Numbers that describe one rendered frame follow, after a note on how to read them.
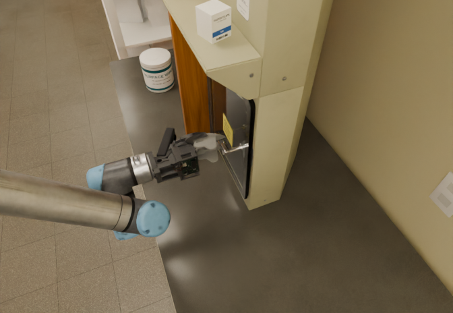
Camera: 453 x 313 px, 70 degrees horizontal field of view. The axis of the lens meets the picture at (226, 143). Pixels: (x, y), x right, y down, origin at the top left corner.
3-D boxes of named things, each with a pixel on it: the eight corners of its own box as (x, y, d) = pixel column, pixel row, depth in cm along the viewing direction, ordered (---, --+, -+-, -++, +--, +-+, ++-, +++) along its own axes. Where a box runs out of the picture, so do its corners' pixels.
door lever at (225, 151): (230, 133, 94) (230, 126, 92) (243, 154, 87) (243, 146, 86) (212, 138, 93) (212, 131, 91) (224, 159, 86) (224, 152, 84)
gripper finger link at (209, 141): (231, 148, 86) (199, 159, 84) (223, 134, 90) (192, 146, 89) (230, 139, 84) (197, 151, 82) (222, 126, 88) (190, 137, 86)
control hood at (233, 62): (208, 26, 89) (206, -11, 81) (259, 98, 69) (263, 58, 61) (167, 35, 86) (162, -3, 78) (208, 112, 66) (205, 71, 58)
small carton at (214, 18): (216, 26, 69) (215, -2, 65) (231, 36, 67) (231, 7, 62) (197, 34, 67) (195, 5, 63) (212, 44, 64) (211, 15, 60)
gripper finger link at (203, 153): (231, 160, 89) (199, 169, 87) (224, 148, 94) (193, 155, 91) (232, 152, 87) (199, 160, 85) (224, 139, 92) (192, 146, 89)
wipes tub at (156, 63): (170, 73, 153) (166, 44, 142) (178, 89, 145) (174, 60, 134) (143, 79, 150) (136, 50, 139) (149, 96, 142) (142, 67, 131)
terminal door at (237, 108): (214, 134, 119) (208, 35, 90) (247, 201, 100) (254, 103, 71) (212, 135, 119) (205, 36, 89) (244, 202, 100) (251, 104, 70)
